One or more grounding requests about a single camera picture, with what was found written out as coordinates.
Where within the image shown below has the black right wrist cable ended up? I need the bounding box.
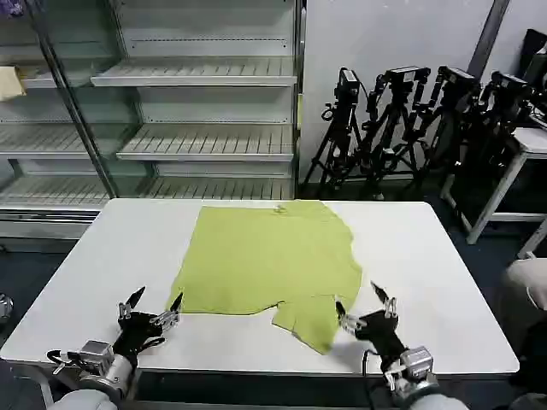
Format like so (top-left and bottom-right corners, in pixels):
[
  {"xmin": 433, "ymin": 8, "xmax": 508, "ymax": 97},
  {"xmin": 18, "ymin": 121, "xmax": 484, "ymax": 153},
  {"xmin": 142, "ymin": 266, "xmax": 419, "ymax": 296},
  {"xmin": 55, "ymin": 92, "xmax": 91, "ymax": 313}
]
[{"xmin": 361, "ymin": 348, "xmax": 379, "ymax": 379}]

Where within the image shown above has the open white shelf unit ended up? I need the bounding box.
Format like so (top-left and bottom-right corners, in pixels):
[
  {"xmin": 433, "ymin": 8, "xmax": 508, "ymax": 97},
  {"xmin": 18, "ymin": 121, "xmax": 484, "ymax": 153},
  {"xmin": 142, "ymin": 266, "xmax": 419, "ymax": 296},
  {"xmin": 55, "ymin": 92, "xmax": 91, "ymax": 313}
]
[{"xmin": 90, "ymin": 0, "xmax": 307, "ymax": 202}]

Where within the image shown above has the glass-sided shelf unit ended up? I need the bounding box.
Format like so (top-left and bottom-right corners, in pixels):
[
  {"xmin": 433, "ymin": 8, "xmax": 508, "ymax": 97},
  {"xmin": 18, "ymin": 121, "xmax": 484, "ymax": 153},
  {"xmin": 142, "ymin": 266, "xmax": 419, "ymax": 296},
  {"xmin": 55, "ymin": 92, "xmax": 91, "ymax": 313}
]
[{"xmin": 0, "ymin": 0, "xmax": 125, "ymax": 240}]

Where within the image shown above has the black tripod with camera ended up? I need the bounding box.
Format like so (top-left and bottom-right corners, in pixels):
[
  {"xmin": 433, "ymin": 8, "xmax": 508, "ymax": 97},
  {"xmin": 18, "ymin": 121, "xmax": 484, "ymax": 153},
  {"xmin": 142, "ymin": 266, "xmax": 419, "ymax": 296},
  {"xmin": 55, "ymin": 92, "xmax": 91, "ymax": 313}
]
[
  {"xmin": 480, "ymin": 70, "xmax": 540, "ymax": 172},
  {"xmin": 301, "ymin": 66, "xmax": 368, "ymax": 200},
  {"xmin": 426, "ymin": 64, "xmax": 486, "ymax": 189},
  {"xmin": 361, "ymin": 65, "xmax": 432, "ymax": 202}
]

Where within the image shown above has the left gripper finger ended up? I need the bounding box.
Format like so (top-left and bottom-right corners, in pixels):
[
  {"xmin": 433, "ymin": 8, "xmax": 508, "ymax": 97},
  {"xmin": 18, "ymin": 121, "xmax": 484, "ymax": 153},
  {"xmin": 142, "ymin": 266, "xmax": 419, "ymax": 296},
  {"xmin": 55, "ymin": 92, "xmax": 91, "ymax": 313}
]
[
  {"xmin": 117, "ymin": 285, "xmax": 147, "ymax": 320},
  {"xmin": 149, "ymin": 291, "xmax": 185, "ymax": 332}
]

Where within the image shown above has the large white table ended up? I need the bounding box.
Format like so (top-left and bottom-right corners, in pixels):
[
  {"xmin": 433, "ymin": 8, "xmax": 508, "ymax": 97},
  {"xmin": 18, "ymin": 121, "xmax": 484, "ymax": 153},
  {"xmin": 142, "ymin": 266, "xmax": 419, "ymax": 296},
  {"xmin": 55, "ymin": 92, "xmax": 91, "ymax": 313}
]
[{"xmin": 0, "ymin": 198, "xmax": 521, "ymax": 381}]

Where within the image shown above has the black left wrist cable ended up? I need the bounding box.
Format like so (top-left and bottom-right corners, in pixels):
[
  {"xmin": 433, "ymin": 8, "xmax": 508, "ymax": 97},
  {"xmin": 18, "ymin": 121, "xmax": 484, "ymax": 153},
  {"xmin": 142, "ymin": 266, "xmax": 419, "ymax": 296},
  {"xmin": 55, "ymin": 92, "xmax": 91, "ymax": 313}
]
[{"xmin": 44, "ymin": 348, "xmax": 72, "ymax": 369}]

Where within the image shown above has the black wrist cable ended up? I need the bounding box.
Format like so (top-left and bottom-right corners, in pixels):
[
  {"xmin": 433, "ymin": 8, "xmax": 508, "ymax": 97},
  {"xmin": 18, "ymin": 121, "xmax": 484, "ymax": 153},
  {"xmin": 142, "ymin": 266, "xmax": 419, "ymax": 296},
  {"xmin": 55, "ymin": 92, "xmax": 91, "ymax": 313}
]
[
  {"xmin": 361, "ymin": 348, "xmax": 379, "ymax": 379},
  {"xmin": 44, "ymin": 348, "xmax": 72, "ymax": 369}
]

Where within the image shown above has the grey vertical wall trunking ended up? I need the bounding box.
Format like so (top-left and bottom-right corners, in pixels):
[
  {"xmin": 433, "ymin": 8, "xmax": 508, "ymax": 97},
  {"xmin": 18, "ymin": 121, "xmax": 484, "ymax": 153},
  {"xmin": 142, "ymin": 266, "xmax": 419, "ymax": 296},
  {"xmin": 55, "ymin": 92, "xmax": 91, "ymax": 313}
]
[{"xmin": 463, "ymin": 0, "xmax": 512, "ymax": 89}]

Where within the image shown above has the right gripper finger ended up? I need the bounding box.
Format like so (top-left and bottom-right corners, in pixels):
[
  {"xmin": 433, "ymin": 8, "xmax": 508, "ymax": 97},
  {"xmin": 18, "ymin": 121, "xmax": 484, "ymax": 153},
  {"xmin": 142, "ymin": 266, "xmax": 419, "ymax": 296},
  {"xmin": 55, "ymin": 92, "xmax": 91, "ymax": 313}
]
[
  {"xmin": 369, "ymin": 280, "xmax": 399, "ymax": 320},
  {"xmin": 334, "ymin": 300, "xmax": 368, "ymax": 337}
]

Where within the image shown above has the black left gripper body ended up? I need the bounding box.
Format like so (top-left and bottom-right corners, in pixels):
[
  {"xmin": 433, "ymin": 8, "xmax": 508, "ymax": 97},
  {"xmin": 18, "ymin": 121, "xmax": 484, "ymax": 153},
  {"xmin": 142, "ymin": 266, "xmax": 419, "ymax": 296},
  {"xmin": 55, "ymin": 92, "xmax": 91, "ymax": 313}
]
[{"xmin": 113, "ymin": 311, "xmax": 167, "ymax": 356}]

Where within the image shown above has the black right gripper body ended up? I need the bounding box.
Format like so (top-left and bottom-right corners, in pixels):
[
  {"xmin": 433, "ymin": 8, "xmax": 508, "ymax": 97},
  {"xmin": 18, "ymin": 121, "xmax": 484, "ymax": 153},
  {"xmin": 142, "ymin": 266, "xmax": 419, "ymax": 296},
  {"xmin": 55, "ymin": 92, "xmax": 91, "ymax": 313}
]
[{"xmin": 353, "ymin": 309, "xmax": 408, "ymax": 359}]

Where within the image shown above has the green shirt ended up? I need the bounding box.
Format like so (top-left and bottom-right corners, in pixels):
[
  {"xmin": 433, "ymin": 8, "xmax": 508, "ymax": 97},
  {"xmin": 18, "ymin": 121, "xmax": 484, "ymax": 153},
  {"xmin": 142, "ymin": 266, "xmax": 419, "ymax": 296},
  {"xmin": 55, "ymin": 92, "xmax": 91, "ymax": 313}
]
[{"xmin": 165, "ymin": 200, "xmax": 363, "ymax": 355}]

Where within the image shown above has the grey round object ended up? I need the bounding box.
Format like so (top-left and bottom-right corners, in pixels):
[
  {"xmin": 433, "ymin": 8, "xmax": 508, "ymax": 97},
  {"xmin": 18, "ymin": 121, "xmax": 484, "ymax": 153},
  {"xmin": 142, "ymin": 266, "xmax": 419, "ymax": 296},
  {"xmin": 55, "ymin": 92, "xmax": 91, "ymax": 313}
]
[{"xmin": 0, "ymin": 293, "xmax": 15, "ymax": 326}]

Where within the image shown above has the black monitor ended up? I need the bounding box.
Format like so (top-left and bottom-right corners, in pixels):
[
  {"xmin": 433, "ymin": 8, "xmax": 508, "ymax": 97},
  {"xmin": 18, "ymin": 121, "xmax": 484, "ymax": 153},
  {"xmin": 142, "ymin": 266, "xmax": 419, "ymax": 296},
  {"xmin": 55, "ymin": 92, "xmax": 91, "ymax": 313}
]
[{"xmin": 523, "ymin": 28, "xmax": 547, "ymax": 86}]

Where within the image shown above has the small white side table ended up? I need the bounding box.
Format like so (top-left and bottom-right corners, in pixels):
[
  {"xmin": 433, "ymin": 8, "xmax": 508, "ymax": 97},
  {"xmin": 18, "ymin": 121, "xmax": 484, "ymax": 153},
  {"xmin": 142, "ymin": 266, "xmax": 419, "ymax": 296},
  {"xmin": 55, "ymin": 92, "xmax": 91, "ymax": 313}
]
[{"xmin": 439, "ymin": 126, "xmax": 547, "ymax": 260}]

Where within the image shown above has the person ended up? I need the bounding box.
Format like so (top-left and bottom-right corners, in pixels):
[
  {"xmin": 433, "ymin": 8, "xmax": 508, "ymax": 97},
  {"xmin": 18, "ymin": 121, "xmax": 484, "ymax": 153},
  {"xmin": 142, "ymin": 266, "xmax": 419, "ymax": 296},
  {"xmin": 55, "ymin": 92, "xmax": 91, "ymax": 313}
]
[{"xmin": 502, "ymin": 257, "xmax": 547, "ymax": 338}]

